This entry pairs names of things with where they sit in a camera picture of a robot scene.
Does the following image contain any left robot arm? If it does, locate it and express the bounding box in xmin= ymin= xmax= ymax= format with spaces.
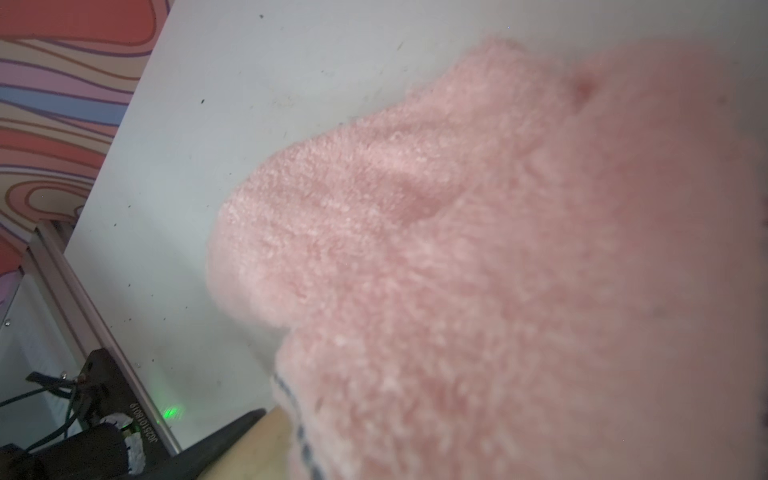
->
xmin=1 ymin=423 xmax=146 ymax=480

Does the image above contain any pink terry rag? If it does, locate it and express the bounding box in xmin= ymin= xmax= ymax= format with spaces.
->
xmin=206 ymin=39 xmax=767 ymax=479

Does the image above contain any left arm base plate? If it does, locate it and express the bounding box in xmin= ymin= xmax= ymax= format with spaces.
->
xmin=73 ymin=349 xmax=175 ymax=476

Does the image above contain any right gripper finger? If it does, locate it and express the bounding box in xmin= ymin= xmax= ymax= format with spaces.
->
xmin=128 ymin=408 xmax=266 ymax=480

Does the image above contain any aluminium front rail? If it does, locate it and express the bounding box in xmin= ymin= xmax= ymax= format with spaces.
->
xmin=22 ymin=221 xmax=182 ymax=456

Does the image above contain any wooden handle sickle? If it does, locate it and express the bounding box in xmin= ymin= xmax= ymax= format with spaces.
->
xmin=199 ymin=407 xmax=293 ymax=480

